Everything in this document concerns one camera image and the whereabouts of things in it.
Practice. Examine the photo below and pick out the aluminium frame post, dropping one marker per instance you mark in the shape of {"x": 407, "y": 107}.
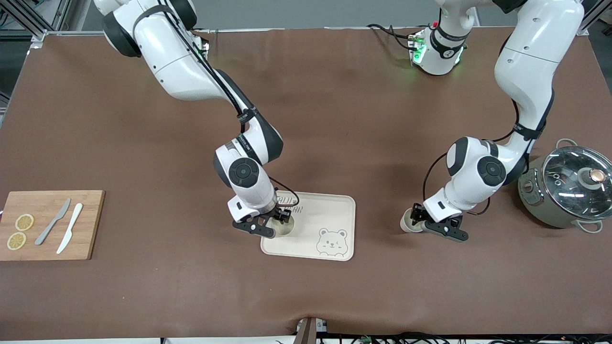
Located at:
{"x": 584, "y": 26}
{"x": 36, "y": 26}

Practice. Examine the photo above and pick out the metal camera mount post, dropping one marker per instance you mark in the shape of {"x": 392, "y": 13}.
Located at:
{"x": 307, "y": 332}

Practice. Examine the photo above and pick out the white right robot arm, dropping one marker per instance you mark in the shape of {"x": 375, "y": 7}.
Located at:
{"x": 177, "y": 62}

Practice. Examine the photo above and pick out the grey plastic knife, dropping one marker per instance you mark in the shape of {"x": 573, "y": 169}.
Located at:
{"x": 51, "y": 223}

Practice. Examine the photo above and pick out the olive green cooking pot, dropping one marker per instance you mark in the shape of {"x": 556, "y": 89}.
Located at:
{"x": 533, "y": 196}

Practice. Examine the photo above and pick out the brown table cover mat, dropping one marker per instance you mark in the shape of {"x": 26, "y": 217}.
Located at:
{"x": 306, "y": 286}

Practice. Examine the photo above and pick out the white IKEA cup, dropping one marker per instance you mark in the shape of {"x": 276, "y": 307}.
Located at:
{"x": 406, "y": 224}
{"x": 287, "y": 230}

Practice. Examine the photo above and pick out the cream bear print tray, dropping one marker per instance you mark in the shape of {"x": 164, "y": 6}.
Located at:
{"x": 315, "y": 215}

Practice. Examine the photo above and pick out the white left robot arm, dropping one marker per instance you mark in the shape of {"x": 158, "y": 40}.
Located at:
{"x": 526, "y": 71}

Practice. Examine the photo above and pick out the white plastic knife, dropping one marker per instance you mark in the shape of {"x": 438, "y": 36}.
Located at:
{"x": 71, "y": 227}

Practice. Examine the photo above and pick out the glass pot lid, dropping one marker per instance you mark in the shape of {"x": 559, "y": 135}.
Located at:
{"x": 569, "y": 181}

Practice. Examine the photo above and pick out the wooden cutting board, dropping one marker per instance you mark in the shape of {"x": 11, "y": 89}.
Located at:
{"x": 48, "y": 210}

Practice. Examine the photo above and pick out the yellow lemon slice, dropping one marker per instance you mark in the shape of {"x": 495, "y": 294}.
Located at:
{"x": 24, "y": 222}
{"x": 16, "y": 241}

